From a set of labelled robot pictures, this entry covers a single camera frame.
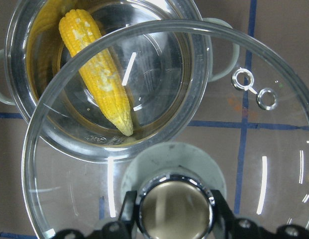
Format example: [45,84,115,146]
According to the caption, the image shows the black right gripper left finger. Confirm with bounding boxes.
[118,190,137,231]

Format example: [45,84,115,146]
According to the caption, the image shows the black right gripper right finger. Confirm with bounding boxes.
[211,190,235,229]

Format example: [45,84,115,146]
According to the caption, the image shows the glass pot lid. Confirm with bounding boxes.
[22,20,309,239]

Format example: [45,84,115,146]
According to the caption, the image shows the yellow corn cob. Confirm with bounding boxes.
[59,9,133,136]

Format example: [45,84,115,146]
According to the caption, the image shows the grey steel cooking pot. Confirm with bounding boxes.
[0,0,239,162]

